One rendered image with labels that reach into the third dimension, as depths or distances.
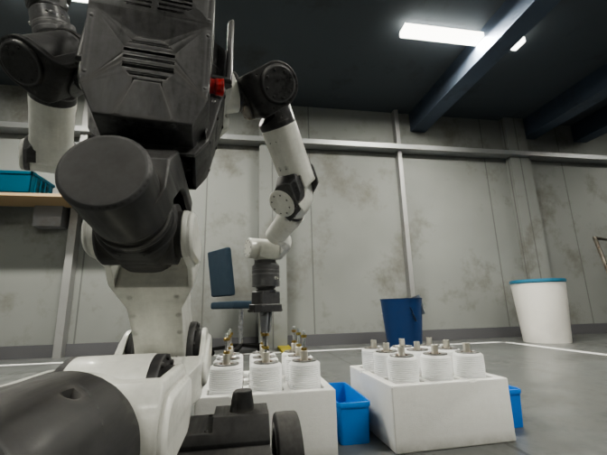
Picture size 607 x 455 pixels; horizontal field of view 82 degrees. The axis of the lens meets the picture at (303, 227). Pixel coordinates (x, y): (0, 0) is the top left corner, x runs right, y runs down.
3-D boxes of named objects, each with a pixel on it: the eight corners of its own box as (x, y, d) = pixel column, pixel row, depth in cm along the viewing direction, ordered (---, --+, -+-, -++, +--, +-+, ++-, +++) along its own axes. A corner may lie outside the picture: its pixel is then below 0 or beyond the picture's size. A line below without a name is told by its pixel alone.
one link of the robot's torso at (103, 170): (153, 211, 42) (167, 100, 50) (34, 209, 40) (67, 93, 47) (185, 276, 67) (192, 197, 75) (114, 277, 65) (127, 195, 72)
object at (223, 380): (241, 424, 106) (242, 361, 110) (241, 435, 96) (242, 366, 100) (209, 427, 104) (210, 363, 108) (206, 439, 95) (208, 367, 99)
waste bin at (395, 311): (415, 347, 342) (411, 294, 353) (442, 351, 304) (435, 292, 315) (375, 349, 331) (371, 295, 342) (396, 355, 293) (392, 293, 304)
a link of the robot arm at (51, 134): (80, 191, 91) (88, 114, 78) (16, 185, 84) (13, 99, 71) (81, 165, 98) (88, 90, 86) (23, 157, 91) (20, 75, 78)
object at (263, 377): (257, 422, 108) (257, 359, 112) (286, 423, 105) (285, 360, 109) (243, 432, 99) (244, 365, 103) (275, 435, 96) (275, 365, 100)
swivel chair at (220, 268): (261, 348, 359) (261, 254, 381) (276, 355, 310) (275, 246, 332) (203, 353, 339) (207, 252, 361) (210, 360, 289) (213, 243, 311)
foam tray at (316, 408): (339, 459, 96) (335, 389, 100) (191, 474, 90) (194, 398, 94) (312, 417, 134) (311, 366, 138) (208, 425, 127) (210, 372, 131)
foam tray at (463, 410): (517, 441, 105) (508, 377, 109) (396, 455, 98) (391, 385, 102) (443, 406, 143) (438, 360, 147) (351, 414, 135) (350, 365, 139)
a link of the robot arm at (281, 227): (294, 231, 110) (325, 193, 97) (277, 249, 103) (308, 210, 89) (269, 209, 110) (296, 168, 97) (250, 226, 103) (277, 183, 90)
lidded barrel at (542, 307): (547, 345, 333) (536, 278, 347) (506, 340, 382) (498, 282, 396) (592, 342, 343) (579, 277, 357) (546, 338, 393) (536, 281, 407)
